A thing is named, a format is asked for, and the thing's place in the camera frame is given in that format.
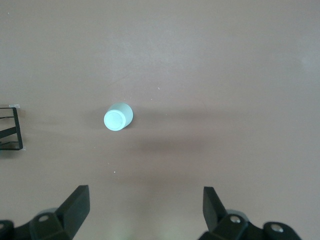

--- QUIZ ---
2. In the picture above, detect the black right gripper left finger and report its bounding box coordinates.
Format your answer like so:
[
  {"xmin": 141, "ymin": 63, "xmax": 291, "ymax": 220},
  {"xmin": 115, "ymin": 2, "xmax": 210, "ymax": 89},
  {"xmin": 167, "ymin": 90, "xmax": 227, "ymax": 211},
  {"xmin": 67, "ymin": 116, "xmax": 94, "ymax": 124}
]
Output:
[{"xmin": 0, "ymin": 184, "xmax": 90, "ymax": 240}]

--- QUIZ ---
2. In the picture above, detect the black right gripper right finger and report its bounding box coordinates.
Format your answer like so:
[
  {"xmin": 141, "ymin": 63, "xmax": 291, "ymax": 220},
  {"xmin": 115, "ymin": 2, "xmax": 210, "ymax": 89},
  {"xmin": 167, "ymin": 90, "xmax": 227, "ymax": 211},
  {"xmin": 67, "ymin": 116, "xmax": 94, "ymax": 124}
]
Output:
[{"xmin": 198, "ymin": 186, "xmax": 302, "ymax": 240}]

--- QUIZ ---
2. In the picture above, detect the pale green cup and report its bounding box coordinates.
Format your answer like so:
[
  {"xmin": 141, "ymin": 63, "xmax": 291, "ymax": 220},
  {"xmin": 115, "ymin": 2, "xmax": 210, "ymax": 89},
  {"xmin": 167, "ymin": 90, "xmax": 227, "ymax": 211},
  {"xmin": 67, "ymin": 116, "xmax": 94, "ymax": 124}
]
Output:
[{"xmin": 103, "ymin": 101, "xmax": 135, "ymax": 132}]

